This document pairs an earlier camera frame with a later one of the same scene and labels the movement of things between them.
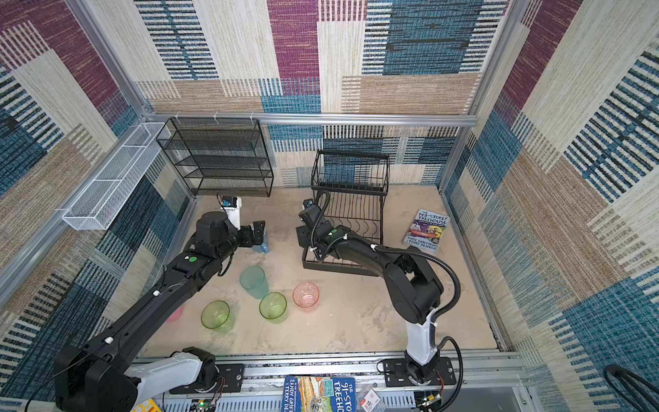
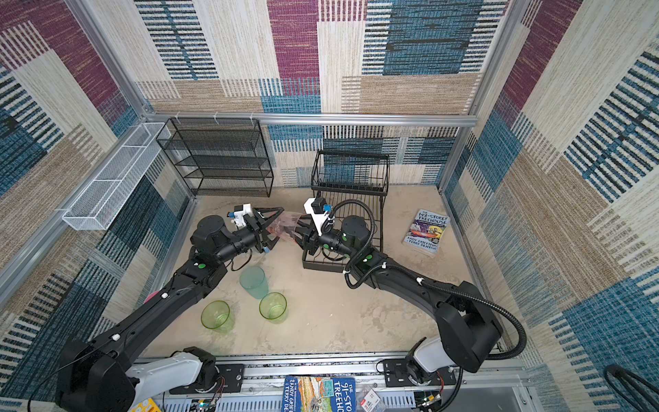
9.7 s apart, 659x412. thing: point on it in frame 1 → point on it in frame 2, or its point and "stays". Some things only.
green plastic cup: x=273 y=307 stays
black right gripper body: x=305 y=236 stays
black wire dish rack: x=353 y=184 stays
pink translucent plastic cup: x=305 y=296 → x=284 y=225
